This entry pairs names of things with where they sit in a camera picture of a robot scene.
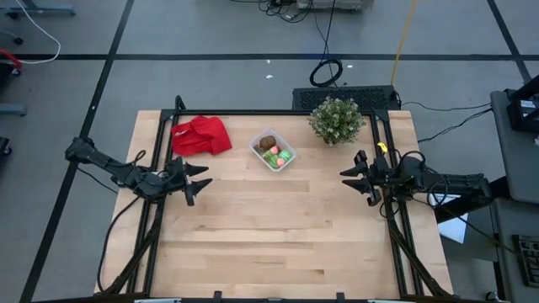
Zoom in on grey metal stand base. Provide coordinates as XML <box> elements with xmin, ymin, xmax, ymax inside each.
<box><xmin>0</xmin><ymin>103</ymin><xmax>29</xmax><ymax>117</ymax></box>
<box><xmin>0</xmin><ymin>0</ymin><xmax>77</xmax><ymax>20</ymax></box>

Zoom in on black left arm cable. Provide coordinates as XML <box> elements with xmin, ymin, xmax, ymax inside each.
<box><xmin>125</xmin><ymin>149</ymin><xmax>147</xmax><ymax>167</ymax></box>

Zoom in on black perforated computer case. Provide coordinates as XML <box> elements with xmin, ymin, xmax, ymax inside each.
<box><xmin>292</xmin><ymin>85</ymin><xmax>402</xmax><ymax>113</ymax></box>

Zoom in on tangled black cable bundle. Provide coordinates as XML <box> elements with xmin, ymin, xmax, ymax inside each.
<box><xmin>257</xmin><ymin>0</ymin><xmax>316</xmax><ymax>24</ymax></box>

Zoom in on red cart part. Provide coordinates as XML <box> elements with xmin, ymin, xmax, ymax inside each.
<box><xmin>0</xmin><ymin>47</ymin><xmax>24</xmax><ymax>77</ymax></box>

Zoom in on black keyboard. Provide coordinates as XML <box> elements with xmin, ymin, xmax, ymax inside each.
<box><xmin>511</xmin><ymin>234</ymin><xmax>539</xmax><ymax>290</ymax></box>

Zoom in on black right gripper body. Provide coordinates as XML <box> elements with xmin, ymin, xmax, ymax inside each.
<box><xmin>355</xmin><ymin>150</ymin><xmax>397</xmax><ymax>208</ymax></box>

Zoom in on black floor cable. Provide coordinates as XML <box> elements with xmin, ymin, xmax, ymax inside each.
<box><xmin>399</xmin><ymin>99</ymin><xmax>494</xmax><ymax>114</ymax></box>
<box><xmin>417</xmin><ymin>108</ymin><xmax>494</xmax><ymax>144</ymax></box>

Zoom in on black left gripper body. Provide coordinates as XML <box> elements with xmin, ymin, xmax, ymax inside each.
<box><xmin>162</xmin><ymin>156</ymin><xmax>196</xmax><ymax>207</ymax></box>

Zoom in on black power cable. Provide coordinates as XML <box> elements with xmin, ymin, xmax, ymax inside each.
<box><xmin>96</xmin><ymin>195</ymin><xmax>142</xmax><ymax>294</ymax></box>

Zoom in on black diagonal beam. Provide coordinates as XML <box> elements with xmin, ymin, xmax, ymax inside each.
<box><xmin>433</xmin><ymin>176</ymin><xmax>511</xmax><ymax>225</ymax></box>

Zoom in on black hanging cable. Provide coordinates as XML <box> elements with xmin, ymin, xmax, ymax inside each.
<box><xmin>322</xmin><ymin>0</ymin><xmax>338</xmax><ymax>62</ymax></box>
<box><xmin>312</xmin><ymin>10</ymin><xmax>330</xmax><ymax>47</ymax></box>

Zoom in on white paper sheet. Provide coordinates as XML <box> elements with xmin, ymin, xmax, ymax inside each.
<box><xmin>437</xmin><ymin>193</ymin><xmax>470</xmax><ymax>245</ymax></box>

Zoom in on black metal table frame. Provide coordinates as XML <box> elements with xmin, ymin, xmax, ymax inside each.
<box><xmin>94</xmin><ymin>94</ymin><xmax>454</xmax><ymax>303</ymax></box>

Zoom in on grey desk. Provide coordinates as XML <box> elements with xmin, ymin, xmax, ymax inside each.
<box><xmin>490</xmin><ymin>75</ymin><xmax>539</xmax><ymax>303</ymax></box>

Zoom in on black desk device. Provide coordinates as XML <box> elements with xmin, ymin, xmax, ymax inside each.
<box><xmin>507</xmin><ymin>97</ymin><xmax>539</xmax><ymax>135</ymax></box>

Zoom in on yellow cable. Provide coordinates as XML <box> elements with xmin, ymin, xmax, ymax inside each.
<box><xmin>390</xmin><ymin>0</ymin><xmax>419</xmax><ymax>87</ymax></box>

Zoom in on brown toy kiwi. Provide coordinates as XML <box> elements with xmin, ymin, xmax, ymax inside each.
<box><xmin>258</xmin><ymin>134</ymin><xmax>278</xmax><ymax>152</ymax></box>

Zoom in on grey device box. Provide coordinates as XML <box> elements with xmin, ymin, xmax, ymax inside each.
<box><xmin>296</xmin><ymin>0</ymin><xmax>375</xmax><ymax>13</ymax></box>

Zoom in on white cable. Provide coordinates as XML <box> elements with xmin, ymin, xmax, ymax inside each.
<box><xmin>15</xmin><ymin>0</ymin><xmax>62</xmax><ymax>66</ymax></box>

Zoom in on clear plastic tupperware container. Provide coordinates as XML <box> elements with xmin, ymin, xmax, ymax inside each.
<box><xmin>248</xmin><ymin>128</ymin><xmax>298</xmax><ymax>173</ymax></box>

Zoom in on coiled black cable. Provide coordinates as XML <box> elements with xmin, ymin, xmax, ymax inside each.
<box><xmin>309</xmin><ymin>57</ymin><xmax>344</xmax><ymax>88</ymax></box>

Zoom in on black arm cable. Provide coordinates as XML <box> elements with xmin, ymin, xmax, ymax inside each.
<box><xmin>125</xmin><ymin>149</ymin><xmax>147</xmax><ymax>167</ymax></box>
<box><xmin>398</xmin><ymin>150</ymin><xmax>450</xmax><ymax>208</ymax></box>

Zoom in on red cloth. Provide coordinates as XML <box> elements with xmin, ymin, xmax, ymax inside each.
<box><xmin>170</xmin><ymin>115</ymin><xmax>233</xmax><ymax>156</ymax></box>

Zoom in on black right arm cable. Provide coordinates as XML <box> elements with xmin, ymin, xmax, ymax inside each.
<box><xmin>398</xmin><ymin>150</ymin><xmax>450</xmax><ymax>208</ymax></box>

